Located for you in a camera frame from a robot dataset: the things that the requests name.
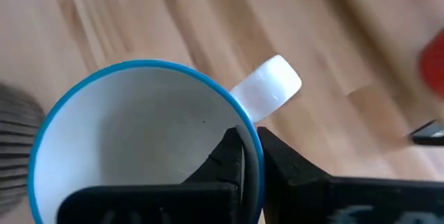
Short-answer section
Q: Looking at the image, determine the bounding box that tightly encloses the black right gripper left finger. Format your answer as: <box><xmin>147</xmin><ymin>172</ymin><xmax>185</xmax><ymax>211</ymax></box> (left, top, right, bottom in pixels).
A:
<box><xmin>57</xmin><ymin>125</ymin><xmax>261</xmax><ymax>224</ymax></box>

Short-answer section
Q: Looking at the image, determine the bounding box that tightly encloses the black white striped mug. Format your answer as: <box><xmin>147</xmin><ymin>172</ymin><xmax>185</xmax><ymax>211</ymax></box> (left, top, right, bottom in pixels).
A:
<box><xmin>0</xmin><ymin>82</ymin><xmax>46</xmax><ymax>216</ymax></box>

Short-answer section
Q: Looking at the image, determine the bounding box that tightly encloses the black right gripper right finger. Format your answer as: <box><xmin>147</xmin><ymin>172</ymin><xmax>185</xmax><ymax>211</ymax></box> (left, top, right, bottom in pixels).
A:
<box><xmin>257</xmin><ymin>126</ymin><xmax>444</xmax><ymax>224</ymax></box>

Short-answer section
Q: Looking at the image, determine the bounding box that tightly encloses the red white patterned mug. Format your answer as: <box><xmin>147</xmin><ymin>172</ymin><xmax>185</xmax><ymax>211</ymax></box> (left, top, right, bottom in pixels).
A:
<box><xmin>27</xmin><ymin>54</ymin><xmax>302</xmax><ymax>224</ymax></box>

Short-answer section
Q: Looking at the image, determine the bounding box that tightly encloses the red mug white handle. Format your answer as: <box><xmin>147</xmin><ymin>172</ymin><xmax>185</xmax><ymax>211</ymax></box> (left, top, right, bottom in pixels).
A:
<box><xmin>418</xmin><ymin>28</ymin><xmax>444</xmax><ymax>101</ymax></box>

